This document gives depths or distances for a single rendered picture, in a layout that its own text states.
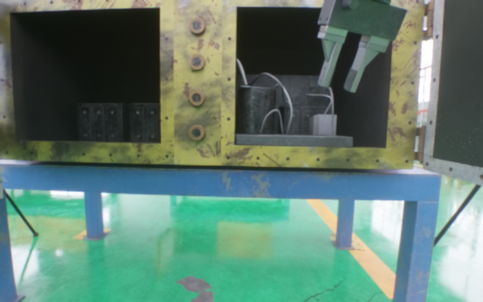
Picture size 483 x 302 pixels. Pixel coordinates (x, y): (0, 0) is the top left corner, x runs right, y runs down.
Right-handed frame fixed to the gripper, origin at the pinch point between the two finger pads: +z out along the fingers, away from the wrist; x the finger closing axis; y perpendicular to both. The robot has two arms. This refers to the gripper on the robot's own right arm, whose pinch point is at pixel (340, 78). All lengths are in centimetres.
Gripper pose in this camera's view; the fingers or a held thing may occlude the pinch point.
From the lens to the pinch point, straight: 51.4
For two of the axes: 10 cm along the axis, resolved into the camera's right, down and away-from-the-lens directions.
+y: 0.7, 4.9, -8.7
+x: 9.8, 1.2, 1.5
